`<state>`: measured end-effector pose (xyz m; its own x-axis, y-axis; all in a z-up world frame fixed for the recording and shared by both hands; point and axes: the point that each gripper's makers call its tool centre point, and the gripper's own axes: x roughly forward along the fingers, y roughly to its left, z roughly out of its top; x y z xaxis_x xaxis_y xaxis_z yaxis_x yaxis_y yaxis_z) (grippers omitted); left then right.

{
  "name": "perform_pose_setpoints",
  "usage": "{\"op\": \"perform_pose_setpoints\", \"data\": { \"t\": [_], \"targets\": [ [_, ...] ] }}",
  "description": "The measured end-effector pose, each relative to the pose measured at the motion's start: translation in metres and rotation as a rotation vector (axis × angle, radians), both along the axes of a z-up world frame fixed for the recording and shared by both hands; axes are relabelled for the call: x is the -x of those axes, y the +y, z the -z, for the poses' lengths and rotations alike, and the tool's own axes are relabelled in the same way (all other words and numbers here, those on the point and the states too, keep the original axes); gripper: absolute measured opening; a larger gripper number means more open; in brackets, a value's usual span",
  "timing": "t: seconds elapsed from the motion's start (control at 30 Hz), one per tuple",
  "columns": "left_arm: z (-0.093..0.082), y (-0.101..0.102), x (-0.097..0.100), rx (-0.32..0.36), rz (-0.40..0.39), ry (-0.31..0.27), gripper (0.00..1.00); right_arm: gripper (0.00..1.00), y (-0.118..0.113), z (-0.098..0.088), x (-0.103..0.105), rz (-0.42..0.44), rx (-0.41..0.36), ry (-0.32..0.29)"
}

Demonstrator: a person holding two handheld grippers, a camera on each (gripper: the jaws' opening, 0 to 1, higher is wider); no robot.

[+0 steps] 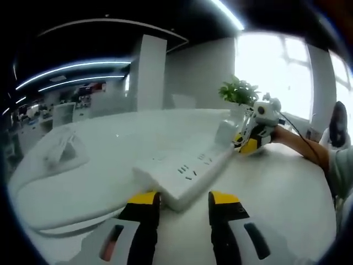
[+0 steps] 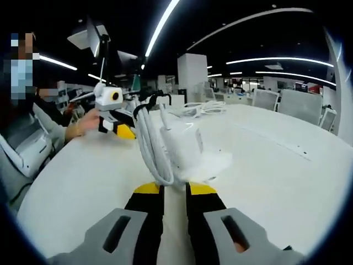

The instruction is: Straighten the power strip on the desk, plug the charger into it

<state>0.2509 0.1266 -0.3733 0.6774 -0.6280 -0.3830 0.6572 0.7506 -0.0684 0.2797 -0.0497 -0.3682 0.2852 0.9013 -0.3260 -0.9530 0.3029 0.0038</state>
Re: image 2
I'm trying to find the white chest device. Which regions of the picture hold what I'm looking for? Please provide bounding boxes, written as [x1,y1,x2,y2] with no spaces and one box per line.
[0,113,55,178]

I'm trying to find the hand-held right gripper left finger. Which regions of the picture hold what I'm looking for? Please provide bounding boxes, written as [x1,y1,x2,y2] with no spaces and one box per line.
[47,182,165,265]

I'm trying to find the white desk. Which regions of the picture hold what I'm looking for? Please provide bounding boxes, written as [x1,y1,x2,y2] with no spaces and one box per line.
[16,103,351,260]

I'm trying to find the dark monitor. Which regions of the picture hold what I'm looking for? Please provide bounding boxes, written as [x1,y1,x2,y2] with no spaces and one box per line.
[116,50,139,76]

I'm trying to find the person's torso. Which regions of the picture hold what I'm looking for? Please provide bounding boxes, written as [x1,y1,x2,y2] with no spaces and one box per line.
[0,82,69,213]

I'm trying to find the long ceiling light strip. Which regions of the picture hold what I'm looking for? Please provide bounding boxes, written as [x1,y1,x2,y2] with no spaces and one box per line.
[144,0,180,58]

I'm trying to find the white power strip cable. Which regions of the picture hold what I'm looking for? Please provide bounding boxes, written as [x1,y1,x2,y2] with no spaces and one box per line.
[168,100,228,119]

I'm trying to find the person's left hand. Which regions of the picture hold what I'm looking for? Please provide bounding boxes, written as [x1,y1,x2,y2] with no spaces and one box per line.
[65,108,100,142]

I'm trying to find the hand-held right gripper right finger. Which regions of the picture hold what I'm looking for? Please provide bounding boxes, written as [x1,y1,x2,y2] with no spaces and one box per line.
[185,182,304,265]

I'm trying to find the white panel on pole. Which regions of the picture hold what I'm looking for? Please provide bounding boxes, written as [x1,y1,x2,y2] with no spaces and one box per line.
[67,17,111,59]

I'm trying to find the white charger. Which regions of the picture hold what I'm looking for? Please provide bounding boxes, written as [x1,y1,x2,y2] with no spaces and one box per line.
[159,120,206,173]

